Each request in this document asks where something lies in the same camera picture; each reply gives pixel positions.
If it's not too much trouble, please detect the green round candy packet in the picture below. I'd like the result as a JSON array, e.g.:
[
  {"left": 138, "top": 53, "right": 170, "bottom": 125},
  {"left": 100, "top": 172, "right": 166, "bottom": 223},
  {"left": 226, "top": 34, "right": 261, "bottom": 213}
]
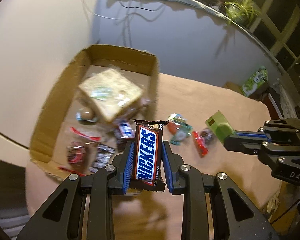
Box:
[{"left": 205, "top": 111, "right": 236, "bottom": 144}]

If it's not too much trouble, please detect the dark pastry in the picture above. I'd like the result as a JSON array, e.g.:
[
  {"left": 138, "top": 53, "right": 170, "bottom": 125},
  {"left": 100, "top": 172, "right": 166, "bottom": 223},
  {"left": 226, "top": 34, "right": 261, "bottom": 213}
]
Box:
[{"left": 192, "top": 128, "right": 216, "bottom": 157}]

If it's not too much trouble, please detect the brown Snickers bar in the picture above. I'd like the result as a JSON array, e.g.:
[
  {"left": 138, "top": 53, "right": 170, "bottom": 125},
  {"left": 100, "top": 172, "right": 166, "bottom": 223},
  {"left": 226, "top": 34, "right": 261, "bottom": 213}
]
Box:
[{"left": 130, "top": 120, "right": 168, "bottom": 192}]

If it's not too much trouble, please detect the black patterned candy packet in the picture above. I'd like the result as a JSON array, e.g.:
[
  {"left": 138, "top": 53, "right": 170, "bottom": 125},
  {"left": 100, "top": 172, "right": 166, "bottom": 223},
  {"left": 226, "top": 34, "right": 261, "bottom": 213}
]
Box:
[{"left": 88, "top": 144, "right": 116, "bottom": 173}]

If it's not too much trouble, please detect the teal donut candy packet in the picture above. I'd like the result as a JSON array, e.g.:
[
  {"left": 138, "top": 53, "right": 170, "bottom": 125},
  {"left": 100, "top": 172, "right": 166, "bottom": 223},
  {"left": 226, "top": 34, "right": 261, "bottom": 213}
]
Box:
[{"left": 170, "top": 123, "right": 192, "bottom": 145}]

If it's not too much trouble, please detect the red blue jelly cup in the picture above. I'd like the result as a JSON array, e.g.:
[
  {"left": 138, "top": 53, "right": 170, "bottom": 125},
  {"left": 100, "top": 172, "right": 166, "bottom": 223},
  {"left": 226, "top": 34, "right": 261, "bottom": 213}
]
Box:
[{"left": 167, "top": 113, "right": 186, "bottom": 134}]

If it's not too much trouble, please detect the dark Snickers bar Japanese label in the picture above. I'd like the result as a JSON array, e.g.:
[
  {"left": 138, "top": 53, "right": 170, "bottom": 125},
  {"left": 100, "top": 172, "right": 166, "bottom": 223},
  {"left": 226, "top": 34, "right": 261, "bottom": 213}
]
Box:
[{"left": 114, "top": 121, "right": 135, "bottom": 152}]

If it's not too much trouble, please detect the packaged sliced bread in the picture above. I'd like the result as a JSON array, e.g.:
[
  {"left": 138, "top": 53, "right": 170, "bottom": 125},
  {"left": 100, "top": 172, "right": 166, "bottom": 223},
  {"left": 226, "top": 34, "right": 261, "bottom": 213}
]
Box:
[{"left": 78, "top": 66, "right": 144, "bottom": 122}]

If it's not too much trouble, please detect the lace covered side table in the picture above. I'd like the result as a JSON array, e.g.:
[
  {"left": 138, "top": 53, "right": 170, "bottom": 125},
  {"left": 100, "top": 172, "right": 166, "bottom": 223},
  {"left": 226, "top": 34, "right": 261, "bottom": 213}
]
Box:
[{"left": 269, "top": 81, "right": 299, "bottom": 119}]

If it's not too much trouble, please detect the green white gift bag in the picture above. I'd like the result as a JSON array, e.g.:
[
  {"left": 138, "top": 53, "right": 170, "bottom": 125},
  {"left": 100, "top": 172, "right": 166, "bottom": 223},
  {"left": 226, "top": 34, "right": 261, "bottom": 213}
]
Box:
[{"left": 241, "top": 66, "right": 268, "bottom": 97}]

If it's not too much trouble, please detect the cardboard box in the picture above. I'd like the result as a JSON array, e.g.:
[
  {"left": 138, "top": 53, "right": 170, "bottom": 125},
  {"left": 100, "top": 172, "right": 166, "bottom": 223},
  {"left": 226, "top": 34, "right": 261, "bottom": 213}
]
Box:
[{"left": 30, "top": 44, "right": 159, "bottom": 180}]

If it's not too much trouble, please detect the potted spider plant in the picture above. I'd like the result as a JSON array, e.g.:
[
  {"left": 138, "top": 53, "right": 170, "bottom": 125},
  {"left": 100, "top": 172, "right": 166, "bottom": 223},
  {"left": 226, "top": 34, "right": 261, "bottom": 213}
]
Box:
[{"left": 218, "top": 0, "right": 261, "bottom": 27}]

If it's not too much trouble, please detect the white cable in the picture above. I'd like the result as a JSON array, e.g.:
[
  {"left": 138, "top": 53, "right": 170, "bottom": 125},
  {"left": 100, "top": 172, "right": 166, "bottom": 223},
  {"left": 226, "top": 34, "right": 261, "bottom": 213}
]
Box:
[{"left": 78, "top": 0, "right": 141, "bottom": 21}]

